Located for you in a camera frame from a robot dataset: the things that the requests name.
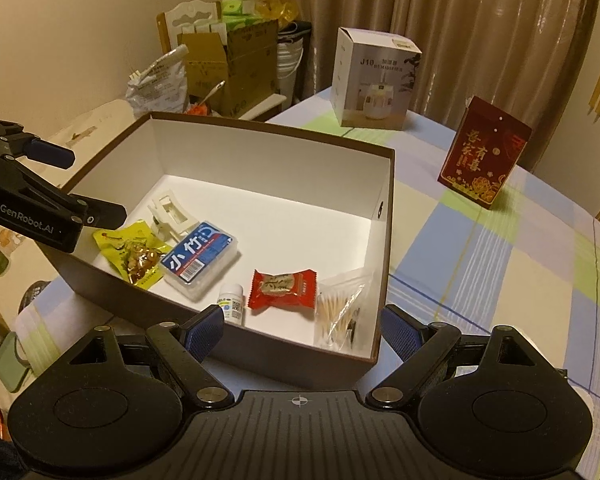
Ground beige curtain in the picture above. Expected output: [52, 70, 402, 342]
[282, 0, 600, 170]

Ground cotton swab bag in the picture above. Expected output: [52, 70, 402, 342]
[313, 268, 374, 352]

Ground red candy packet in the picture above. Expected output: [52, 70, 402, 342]
[248, 269, 317, 310]

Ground red gift box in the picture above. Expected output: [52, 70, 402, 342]
[438, 96, 532, 209]

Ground white plastic clip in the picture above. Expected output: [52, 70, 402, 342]
[148, 190, 199, 243]

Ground white carved chair back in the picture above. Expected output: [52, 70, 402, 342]
[156, 0, 221, 53]

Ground stacked white buckets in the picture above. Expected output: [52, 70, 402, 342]
[277, 39, 303, 110]

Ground white humidifier box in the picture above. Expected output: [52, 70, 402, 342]
[330, 27, 422, 130]

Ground yellow snack packet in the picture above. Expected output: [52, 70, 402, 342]
[93, 220, 171, 290]

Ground small white pill bottle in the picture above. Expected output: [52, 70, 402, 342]
[216, 283, 245, 325]

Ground cartoon print bed sheet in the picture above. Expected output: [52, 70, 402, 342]
[0, 99, 135, 320]

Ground blue floss pick box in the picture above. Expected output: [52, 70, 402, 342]
[159, 221, 238, 301]

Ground green tissue packs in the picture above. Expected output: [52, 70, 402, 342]
[220, 0, 263, 28]

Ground brown cardboard carton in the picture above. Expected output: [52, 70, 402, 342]
[178, 21, 278, 118]

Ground white crumpled plastic bag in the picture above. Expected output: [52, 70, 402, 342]
[125, 44, 189, 118]

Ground brown storage box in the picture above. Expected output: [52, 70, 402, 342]
[45, 113, 394, 390]

